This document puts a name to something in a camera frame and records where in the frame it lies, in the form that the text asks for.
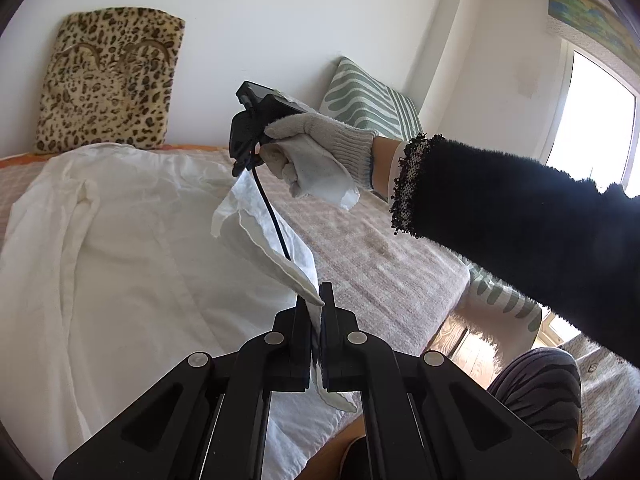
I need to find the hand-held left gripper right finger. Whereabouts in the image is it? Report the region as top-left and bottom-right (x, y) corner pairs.
(320, 282), (581, 480)

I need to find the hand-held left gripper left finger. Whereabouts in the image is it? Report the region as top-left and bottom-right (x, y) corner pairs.
(52, 294), (314, 480)

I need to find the white long-sleeved shirt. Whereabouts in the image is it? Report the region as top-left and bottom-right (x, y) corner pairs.
(0, 142), (361, 480)

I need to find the person's right forearm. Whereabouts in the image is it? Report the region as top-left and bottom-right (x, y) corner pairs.
(370, 132), (640, 346)

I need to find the person's right hand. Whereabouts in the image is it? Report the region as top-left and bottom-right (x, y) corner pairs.
(260, 112), (381, 211)

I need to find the orange floral bedsheet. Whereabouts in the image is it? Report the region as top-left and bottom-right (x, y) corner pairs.
(0, 144), (232, 167)

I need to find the pink checked blanket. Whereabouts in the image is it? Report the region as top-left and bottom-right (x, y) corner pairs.
(0, 146), (472, 361)

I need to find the green striped white cushion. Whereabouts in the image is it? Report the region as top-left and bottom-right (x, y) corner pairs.
(319, 56), (543, 333)

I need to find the leopard print cushion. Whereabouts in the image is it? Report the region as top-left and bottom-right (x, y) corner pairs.
(34, 6), (187, 156)

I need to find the zebra striped pants leg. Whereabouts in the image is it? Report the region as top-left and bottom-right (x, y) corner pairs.
(487, 347), (583, 466)

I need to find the grey patterned cloth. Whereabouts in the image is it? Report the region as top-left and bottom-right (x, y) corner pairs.
(560, 332), (640, 466)

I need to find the window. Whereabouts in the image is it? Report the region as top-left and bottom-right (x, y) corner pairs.
(545, 40), (640, 196)

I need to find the black cable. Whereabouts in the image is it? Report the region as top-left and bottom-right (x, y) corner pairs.
(252, 165), (294, 262)

